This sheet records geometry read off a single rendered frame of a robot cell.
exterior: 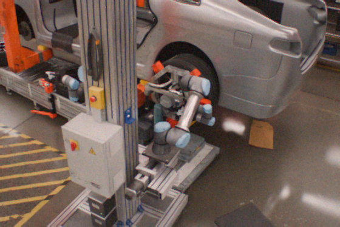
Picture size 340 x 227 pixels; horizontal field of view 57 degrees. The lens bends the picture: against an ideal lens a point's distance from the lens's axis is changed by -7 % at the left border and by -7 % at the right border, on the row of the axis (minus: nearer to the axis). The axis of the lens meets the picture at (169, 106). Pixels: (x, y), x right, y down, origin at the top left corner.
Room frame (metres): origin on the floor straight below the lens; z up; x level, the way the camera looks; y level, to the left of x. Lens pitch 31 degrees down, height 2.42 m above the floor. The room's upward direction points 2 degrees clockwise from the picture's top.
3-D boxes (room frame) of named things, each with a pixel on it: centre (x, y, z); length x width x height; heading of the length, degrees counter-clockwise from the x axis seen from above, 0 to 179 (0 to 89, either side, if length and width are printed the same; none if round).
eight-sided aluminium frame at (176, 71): (2.85, -0.06, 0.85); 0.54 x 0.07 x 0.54; 57
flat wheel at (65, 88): (3.93, 1.21, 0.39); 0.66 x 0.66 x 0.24
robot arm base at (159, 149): (2.02, 0.05, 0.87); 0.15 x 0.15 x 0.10
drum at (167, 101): (2.79, -0.02, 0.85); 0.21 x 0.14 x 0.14; 147
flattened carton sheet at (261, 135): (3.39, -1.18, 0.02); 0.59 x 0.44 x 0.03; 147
